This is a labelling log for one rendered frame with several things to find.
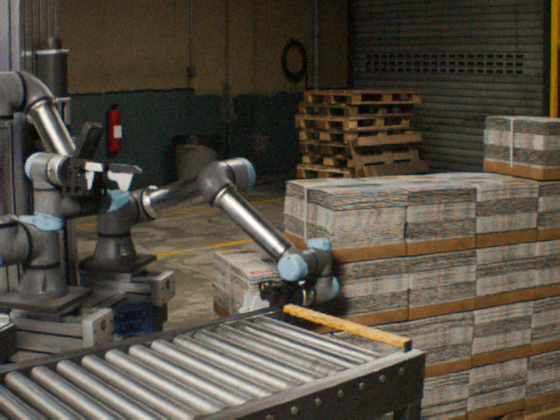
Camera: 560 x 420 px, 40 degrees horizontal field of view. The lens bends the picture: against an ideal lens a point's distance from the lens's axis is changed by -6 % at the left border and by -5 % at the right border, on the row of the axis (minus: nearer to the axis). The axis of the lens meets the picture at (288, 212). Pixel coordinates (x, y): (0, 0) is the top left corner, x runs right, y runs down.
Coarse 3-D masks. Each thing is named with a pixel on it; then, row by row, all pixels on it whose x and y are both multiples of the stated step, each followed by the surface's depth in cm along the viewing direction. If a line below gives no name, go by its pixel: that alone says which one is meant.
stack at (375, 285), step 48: (240, 288) 261; (384, 288) 271; (432, 288) 279; (480, 288) 288; (528, 288) 298; (336, 336) 266; (432, 336) 282; (480, 336) 292; (528, 336) 301; (432, 384) 286; (480, 384) 295
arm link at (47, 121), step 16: (32, 80) 211; (32, 96) 211; (48, 96) 213; (32, 112) 211; (48, 112) 211; (48, 128) 209; (64, 128) 211; (48, 144) 208; (64, 144) 207; (96, 208) 203
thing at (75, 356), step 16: (224, 320) 211; (240, 320) 212; (144, 336) 197; (160, 336) 197; (192, 336) 202; (64, 352) 183; (80, 352) 183; (96, 352) 184; (0, 368) 170; (16, 368) 171; (32, 368) 173; (48, 368) 175
